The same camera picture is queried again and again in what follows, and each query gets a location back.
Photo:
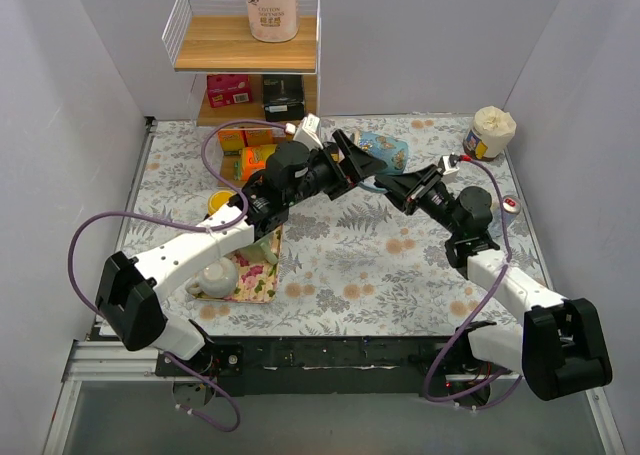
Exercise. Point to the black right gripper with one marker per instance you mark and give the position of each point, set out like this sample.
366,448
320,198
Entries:
417,191

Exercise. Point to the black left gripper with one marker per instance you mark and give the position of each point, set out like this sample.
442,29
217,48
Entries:
338,168

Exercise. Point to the blue butterfly ceramic mug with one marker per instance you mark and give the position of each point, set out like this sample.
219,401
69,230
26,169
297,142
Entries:
394,152

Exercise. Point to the light green mug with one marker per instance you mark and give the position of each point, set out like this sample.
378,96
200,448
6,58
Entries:
260,251

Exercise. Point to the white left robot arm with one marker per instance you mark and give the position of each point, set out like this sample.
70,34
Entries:
132,289

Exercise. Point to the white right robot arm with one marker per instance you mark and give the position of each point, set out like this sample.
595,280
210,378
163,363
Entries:
560,348

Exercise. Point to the yellow mug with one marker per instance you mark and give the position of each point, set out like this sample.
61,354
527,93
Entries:
218,200

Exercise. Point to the white ceramic mug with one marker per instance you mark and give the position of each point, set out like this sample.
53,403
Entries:
215,281

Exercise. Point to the floral tablecloth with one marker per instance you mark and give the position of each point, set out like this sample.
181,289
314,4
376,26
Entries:
354,266

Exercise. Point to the black coffee bag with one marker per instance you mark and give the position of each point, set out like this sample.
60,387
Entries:
283,97

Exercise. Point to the orange yellow sponge pack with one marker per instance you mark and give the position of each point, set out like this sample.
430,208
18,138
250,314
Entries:
251,160

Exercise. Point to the cartoon jar with cloth lid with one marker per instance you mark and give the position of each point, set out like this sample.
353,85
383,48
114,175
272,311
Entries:
490,132

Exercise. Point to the yellow box middle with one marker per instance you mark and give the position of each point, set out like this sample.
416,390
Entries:
258,136

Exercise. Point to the yellow box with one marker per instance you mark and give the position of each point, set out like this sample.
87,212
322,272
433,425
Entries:
231,141
258,136

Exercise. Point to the yellow box left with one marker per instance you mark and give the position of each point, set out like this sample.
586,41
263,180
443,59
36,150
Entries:
231,141

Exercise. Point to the red tissue box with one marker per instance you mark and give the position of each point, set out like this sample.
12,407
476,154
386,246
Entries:
228,89

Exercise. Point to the floral serving tray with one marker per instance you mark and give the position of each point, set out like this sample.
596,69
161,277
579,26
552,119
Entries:
257,281

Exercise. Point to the wrapped toilet paper roll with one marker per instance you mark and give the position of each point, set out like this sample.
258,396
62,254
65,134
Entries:
273,21

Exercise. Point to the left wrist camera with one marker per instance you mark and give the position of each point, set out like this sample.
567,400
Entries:
306,132

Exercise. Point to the wooden wire shelf rack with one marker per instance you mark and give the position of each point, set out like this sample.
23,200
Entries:
211,40

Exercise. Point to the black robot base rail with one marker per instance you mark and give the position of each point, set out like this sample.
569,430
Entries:
274,365

